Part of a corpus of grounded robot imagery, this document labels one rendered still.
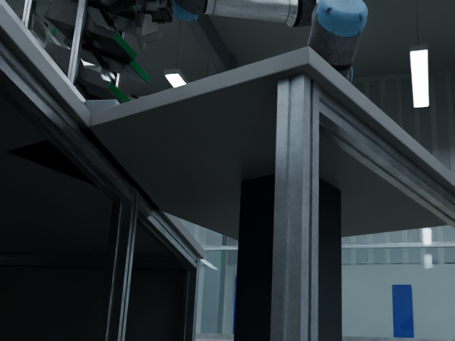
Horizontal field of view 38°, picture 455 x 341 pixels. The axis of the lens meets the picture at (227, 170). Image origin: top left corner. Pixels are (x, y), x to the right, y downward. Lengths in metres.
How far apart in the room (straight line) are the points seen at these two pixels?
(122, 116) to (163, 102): 0.09
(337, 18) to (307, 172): 0.67
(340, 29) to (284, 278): 0.79
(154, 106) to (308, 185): 0.33
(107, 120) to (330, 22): 0.60
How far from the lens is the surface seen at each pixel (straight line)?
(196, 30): 9.32
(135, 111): 1.15
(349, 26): 1.55
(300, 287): 0.88
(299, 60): 0.97
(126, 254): 1.47
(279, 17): 1.99
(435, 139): 10.66
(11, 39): 0.99
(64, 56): 2.03
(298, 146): 0.94
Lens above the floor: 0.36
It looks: 20 degrees up
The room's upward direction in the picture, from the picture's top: 3 degrees clockwise
